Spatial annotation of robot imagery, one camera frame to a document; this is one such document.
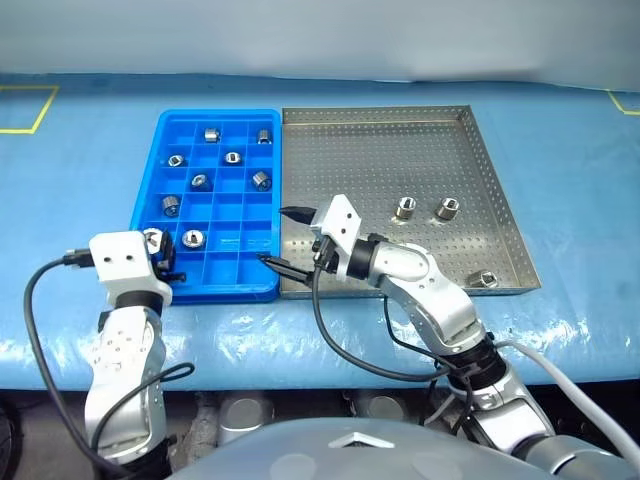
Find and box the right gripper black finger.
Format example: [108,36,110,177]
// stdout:
[256,254,318,288]
[278,205,316,228]

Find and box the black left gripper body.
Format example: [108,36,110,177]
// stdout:
[151,247,177,282]

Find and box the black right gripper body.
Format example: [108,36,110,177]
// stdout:
[313,238,343,275]

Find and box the blue plastic compartment tray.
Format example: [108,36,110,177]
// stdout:
[128,108,283,305]

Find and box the perforated steel tray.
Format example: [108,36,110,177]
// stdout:
[277,103,544,300]

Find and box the blue plastic table cover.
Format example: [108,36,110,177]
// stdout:
[0,72,640,394]

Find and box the silver round cylinder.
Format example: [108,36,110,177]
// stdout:
[366,394,408,422]
[218,396,277,446]

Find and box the grey robot torso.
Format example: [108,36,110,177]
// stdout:
[168,416,554,480]

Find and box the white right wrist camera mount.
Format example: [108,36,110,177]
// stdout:
[309,194,363,281]

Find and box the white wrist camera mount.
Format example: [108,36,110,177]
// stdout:
[309,194,363,281]
[88,231,174,307]

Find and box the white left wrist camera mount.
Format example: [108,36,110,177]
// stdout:
[88,231,174,307]

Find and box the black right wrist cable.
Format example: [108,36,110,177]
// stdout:
[311,238,454,381]

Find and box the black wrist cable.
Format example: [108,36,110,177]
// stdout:
[311,238,454,381]
[23,247,151,480]

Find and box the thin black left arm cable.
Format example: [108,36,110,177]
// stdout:
[91,362,197,451]

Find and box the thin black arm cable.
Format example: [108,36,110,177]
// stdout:
[383,294,451,372]
[91,362,197,451]

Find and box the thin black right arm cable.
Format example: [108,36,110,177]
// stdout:
[383,294,451,372]

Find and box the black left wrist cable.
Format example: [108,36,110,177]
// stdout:
[23,247,151,480]

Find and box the grey hose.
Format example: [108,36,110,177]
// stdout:
[492,338,640,464]

